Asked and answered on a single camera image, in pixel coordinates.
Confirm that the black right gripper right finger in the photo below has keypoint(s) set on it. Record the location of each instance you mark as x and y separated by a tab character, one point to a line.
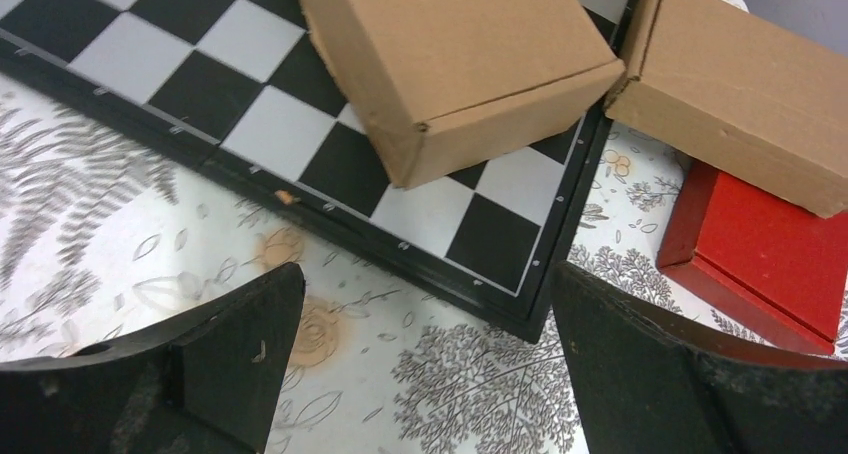
647	380

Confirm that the floral patterned table mat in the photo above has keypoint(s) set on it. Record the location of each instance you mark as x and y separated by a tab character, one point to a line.
102	235

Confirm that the red box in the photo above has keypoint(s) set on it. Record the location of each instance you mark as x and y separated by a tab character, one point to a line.
768	264

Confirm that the folded cardboard box front centre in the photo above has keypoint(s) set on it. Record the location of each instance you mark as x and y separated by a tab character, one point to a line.
442	85

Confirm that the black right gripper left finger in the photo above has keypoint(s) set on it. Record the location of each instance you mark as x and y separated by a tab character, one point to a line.
204	381

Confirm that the folded cardboard box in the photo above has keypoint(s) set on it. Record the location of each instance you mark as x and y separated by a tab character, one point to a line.
442	85
741	94

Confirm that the folded cardboard box front right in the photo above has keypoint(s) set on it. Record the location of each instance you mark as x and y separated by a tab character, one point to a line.
741	94

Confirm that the black white checkerboard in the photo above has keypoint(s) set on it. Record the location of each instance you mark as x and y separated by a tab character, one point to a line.
234	89

